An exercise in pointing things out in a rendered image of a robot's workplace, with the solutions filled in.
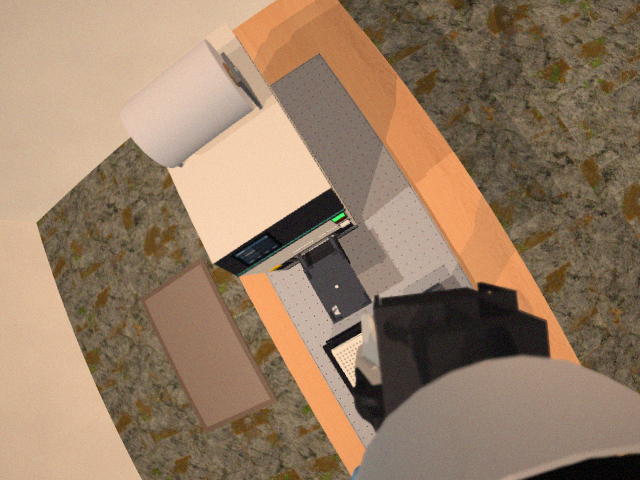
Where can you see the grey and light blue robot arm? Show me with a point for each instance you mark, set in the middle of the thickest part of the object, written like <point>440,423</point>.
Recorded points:
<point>509,419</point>

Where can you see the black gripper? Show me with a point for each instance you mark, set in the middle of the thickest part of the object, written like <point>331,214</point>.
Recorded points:
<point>446,347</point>

